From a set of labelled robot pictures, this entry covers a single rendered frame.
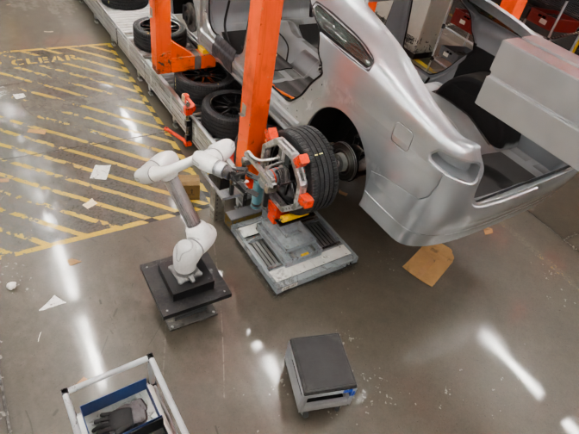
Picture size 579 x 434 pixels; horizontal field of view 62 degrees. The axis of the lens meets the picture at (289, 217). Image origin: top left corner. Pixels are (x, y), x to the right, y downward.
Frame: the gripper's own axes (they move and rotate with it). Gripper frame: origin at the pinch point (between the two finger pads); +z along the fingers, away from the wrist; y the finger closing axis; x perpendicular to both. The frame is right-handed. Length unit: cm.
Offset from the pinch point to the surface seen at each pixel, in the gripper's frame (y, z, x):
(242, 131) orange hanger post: 63, -67, -90
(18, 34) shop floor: 191, -489, -196
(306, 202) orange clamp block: 61, 10, -52
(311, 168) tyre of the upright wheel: 46, 3, -69
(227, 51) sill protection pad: 87, -156, -200
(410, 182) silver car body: 29, 69, -79
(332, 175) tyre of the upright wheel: 54, 16, -79
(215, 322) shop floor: 136, -15, 28
